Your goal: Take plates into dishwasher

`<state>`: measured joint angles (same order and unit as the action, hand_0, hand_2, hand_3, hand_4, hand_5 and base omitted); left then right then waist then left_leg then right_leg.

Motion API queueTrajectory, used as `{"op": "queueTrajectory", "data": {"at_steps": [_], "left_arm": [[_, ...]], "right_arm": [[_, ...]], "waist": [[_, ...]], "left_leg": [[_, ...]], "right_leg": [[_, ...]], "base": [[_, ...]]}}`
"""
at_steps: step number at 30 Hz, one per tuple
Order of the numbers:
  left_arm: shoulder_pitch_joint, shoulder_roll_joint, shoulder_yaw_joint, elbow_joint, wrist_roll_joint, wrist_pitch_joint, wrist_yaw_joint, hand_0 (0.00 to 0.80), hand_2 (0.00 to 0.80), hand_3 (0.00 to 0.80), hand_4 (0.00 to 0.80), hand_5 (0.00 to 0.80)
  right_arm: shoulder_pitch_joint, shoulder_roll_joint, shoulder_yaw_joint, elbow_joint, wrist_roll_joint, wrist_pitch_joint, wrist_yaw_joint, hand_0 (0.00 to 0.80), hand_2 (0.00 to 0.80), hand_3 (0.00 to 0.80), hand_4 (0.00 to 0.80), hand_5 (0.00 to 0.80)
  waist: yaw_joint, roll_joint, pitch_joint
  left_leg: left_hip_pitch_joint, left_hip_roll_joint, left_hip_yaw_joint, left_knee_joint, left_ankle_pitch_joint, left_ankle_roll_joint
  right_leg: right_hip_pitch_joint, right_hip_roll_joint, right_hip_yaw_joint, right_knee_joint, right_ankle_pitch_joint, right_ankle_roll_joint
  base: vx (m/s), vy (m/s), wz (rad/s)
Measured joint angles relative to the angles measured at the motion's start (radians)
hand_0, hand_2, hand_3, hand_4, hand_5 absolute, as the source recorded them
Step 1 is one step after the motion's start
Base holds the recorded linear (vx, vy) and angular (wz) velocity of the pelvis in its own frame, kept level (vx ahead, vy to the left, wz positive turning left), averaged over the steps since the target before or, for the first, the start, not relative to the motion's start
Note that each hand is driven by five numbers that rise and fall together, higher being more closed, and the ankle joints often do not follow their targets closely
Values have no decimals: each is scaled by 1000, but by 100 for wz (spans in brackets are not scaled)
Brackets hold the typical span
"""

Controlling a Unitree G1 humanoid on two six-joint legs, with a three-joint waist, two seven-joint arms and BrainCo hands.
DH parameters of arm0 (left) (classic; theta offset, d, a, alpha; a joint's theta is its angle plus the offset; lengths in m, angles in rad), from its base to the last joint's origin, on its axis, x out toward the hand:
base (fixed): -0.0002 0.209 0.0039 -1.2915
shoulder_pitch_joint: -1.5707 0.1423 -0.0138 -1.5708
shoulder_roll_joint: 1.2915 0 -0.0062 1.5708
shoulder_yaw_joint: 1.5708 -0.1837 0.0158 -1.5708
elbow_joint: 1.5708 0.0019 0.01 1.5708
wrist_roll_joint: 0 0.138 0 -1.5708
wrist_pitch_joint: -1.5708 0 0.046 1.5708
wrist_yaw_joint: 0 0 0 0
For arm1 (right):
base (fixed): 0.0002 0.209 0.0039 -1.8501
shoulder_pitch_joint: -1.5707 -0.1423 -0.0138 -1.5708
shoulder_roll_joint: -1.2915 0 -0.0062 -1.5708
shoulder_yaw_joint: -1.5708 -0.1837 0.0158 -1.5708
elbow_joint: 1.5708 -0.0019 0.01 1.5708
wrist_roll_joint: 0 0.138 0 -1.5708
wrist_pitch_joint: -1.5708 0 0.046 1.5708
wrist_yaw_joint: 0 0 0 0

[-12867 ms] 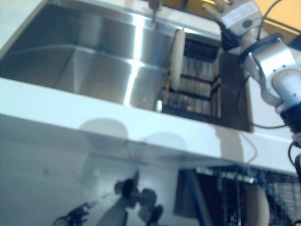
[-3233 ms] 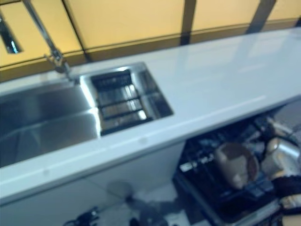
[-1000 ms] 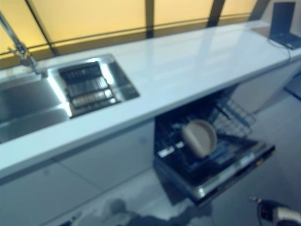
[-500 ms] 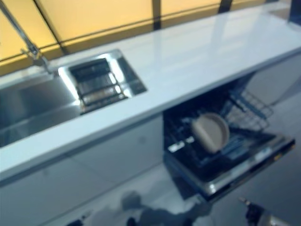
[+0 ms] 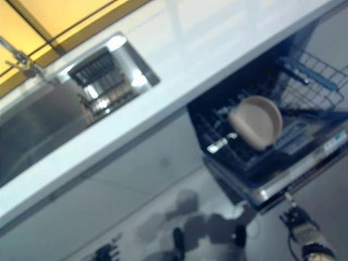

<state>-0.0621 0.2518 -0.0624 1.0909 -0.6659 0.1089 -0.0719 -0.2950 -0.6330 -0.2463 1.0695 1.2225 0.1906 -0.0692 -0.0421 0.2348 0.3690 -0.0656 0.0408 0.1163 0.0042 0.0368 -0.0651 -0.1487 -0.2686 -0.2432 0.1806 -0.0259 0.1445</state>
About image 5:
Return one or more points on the black robot left foot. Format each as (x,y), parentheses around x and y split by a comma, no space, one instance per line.
(179,236)

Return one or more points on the black robot right foot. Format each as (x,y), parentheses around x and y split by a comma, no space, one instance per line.
(240,235)

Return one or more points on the stainless steel sink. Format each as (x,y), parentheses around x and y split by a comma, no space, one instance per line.
(32,122)

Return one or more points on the black sink dish rack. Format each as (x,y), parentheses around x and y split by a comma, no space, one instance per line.
(103,81)

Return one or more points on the yellow window with dark frame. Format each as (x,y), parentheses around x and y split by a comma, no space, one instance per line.
(40,27)

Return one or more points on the white kitchen base cabinet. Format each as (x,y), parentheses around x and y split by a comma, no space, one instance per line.
(108,190)

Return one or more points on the black robot foot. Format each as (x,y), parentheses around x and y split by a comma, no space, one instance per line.
(179,236)
(240,235)

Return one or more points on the chrome kitchen faucet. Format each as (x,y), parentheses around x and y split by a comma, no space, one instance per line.
(24,63)

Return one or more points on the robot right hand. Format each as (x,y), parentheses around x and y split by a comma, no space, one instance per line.
(299,220)

